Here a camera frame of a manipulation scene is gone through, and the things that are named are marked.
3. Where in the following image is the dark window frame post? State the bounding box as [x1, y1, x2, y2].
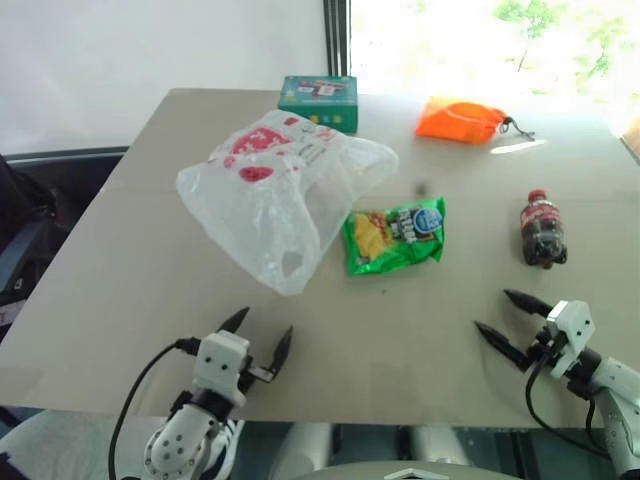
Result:
[321, 0, 354, 79]

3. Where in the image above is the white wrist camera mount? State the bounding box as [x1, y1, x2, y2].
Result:
[544, 299, 597, 379]
[191, 330, 252, 402]

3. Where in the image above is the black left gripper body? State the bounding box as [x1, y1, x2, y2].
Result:
[234, 349, 276, 397]

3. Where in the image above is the orange drawstring pouch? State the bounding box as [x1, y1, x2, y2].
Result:
[414, 95, 537, 146]

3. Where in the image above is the brown wooden board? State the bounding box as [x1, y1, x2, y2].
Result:
[618, 115, 640, 167]

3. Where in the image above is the small cola bottle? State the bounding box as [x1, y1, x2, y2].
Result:
[518, 188, 570, 271]

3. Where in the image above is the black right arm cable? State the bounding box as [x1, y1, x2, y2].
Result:
[524, 355, 627, 460]

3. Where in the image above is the translucent white plastic bag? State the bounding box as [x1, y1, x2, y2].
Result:
[175, 109, 400, 298]

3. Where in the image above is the grey rounded shape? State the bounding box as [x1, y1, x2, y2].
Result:
[277, 422, 335, 472]

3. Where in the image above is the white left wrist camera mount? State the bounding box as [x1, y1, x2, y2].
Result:
[191, 330, 252, 402]

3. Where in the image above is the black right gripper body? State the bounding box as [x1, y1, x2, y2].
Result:
[516, 319, 570, 374]

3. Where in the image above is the dark chair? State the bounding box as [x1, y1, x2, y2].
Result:
[0, 145, 132, 329]

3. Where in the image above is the white striped sneaker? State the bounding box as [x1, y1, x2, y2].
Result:
[200, 418, 248, 480]

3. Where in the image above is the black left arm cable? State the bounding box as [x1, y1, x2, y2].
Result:
[108, 338, 202, 480]

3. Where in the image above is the light grey fabric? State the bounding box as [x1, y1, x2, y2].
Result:
[0, 408, 169, 480]

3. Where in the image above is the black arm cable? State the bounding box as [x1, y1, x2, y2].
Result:
[108, 338, 202, 480]
[524, 355, 627, 460]

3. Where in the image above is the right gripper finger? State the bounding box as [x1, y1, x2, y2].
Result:
[503, 288, 556, 318]
[473, 320, 532, 370]

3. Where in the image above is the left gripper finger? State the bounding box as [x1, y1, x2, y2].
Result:
[264, 325, 295, 375]
[215, 306, 251, 335]

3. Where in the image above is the green cardboard box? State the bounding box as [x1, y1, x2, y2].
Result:
[277, 75, 360, 136]

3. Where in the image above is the green snack packet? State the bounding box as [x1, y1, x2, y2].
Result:
[341, 195, 447, 278]

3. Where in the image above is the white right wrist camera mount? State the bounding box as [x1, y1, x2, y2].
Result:
[544, 299, 597, 379]

